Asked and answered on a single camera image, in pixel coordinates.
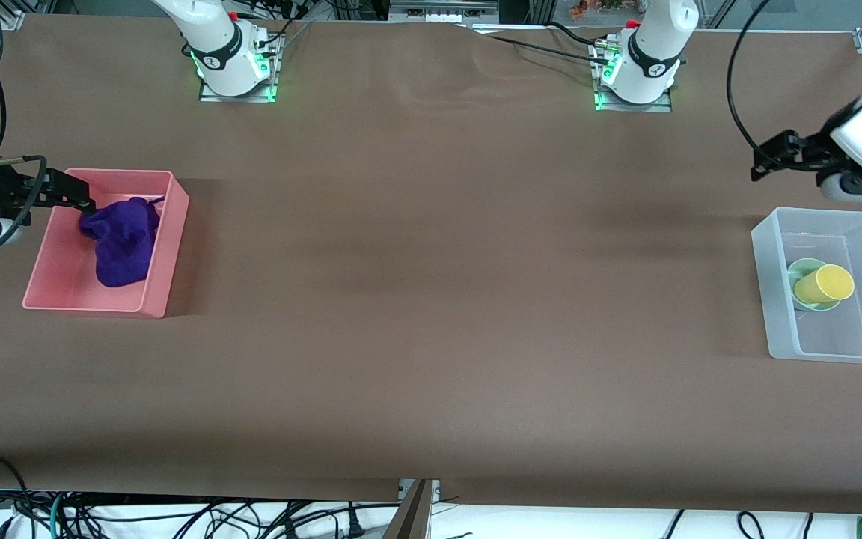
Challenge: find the purple cloth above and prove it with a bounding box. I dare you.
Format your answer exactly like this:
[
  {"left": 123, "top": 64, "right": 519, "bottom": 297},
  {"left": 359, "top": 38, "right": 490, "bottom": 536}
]
[{"left": 79, "top": 196, "right": 166, "bottom": 289}]

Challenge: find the pale green bowl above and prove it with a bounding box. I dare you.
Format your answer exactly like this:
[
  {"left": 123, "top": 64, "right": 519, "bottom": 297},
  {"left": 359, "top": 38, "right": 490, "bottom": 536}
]
[{"left": 788, "top": 258, "right": 845, "bottom": 312}]

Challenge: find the yellow cup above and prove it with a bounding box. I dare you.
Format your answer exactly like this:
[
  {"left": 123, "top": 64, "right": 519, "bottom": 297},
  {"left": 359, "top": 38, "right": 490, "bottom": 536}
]
[{"left": 793, "top": 264, "right": 855, "bottom": 305}]

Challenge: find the pink plastic bin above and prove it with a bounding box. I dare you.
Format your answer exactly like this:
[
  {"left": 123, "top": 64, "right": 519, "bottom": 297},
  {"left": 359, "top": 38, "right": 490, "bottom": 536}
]
[{"left": 22, "top": 169, "right": 191, "bottom": 320}]

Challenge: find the clear plastic bin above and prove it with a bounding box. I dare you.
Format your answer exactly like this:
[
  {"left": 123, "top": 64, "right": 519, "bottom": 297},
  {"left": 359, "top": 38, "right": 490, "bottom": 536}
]
[{"left": 751, "top": 207, "right": 862, "bottom": 365}]

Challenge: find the orange plastic item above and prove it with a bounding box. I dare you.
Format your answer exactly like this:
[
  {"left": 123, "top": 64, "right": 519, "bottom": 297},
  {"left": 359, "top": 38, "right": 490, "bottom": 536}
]
[{"left": 569, "top": 0, "right": 626, "bottom": 19}]

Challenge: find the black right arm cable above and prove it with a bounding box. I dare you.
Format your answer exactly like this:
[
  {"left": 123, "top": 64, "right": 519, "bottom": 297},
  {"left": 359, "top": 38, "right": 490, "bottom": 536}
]
[{"left": 0, "top": 69, "right": 49, "bottom": 254}]

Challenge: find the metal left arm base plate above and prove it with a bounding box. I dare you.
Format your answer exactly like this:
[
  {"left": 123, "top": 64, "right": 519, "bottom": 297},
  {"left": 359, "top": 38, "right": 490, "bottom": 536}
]
[{"left": 594, "top": 41, "right": 673, "bottom": 113}]

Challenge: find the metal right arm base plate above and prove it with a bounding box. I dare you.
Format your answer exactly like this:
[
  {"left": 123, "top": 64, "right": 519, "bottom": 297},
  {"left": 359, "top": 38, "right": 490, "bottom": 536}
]
[{"left": 199, "top": 37, "right": 279, "bottom": 103}]

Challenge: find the grey network switch box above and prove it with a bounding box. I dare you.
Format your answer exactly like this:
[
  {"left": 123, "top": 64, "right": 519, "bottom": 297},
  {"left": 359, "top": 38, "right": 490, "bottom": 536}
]
[{"left": 388, "top": 0, "right": 499, "bottom": 23}]

